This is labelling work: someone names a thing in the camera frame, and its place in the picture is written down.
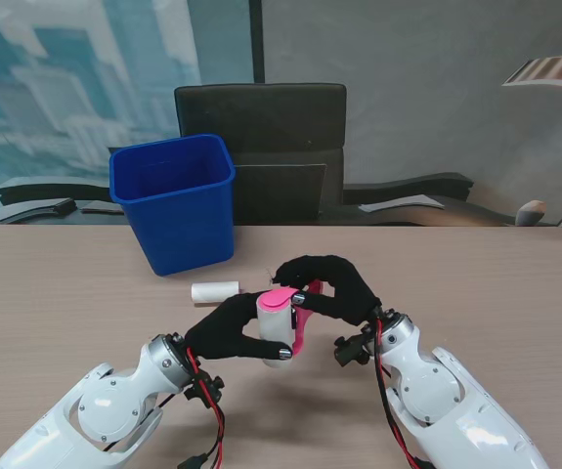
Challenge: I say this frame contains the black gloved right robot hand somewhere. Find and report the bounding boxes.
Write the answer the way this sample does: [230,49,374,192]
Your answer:
[273,253,383,327]

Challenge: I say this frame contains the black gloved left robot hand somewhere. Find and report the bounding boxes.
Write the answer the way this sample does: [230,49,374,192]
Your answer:
[184,292,295,362]

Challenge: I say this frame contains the new white lint refill roll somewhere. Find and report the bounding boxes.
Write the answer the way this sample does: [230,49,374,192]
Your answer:
[191,280,242,307]

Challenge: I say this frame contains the used white lint roll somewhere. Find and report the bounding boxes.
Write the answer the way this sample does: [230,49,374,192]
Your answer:
[255,292,296,369]

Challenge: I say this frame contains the pink lint roller handle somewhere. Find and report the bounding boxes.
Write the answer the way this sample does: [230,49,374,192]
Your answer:
[259,280,333,357]

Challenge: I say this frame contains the white paper sheet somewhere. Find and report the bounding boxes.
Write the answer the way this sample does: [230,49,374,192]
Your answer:
[358,193,446,214]

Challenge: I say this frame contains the blue plastic bin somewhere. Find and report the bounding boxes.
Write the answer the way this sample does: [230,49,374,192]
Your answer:
[108,134,237,277]

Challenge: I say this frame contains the dark curved low platform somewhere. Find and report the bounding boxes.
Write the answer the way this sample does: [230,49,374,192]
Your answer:
[0,175,115,224]
[342,171,521,226]

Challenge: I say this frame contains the grey paper sheet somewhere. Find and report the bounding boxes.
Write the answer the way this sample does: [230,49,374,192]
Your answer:
[79,200,125,216]

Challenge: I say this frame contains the round beige knob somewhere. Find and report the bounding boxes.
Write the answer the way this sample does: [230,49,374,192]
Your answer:
[514,198,548,227]

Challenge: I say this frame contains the black office chair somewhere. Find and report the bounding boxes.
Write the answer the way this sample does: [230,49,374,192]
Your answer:
[173,82,348,227]

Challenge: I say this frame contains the curved wooden shelf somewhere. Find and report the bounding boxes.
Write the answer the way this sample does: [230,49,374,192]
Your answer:
[500,55,562,94]

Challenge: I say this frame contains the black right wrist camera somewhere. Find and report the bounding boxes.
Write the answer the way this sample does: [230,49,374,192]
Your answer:
[333,331,374,367]

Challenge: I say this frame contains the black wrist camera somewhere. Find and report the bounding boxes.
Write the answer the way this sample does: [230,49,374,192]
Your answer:
[185,373,226,409]
[333,331,374,367]

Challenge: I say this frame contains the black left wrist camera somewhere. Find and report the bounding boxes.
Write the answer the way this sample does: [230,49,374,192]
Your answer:
[185,373,226,409]

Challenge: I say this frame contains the red black right arm cables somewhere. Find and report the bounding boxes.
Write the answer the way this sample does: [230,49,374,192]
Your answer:
[372,317,433,469]

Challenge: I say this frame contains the red black arm cables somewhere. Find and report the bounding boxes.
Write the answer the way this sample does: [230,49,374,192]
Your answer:
[177,346,228,469]
[372,317,433,469]

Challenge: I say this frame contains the red black left arm cables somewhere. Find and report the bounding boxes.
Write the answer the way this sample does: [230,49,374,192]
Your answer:
[177,346,228,469]

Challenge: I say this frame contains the black window post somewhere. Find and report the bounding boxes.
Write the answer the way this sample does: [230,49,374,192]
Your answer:
[249,0,266,84]

